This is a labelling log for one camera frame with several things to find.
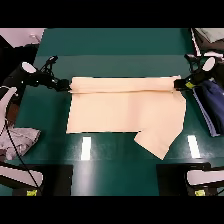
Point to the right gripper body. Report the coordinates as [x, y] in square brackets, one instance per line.
[184, 84]

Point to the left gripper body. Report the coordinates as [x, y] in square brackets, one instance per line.
[62, 85]

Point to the cream T-shirt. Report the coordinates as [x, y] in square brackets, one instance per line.
[126, 110]

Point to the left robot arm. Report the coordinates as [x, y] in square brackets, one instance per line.
[29, 67]

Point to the blue garment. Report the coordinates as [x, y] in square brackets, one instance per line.
[215, 103]

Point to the grey garment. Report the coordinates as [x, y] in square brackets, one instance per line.
[203, 45]

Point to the pale pink garment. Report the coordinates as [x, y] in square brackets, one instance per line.
[20, 140]

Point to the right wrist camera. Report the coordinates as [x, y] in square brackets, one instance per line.
[192, 60]

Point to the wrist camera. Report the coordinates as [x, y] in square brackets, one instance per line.
[192, 60]
[50, 62]

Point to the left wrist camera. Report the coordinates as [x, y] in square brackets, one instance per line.
[50, 62]

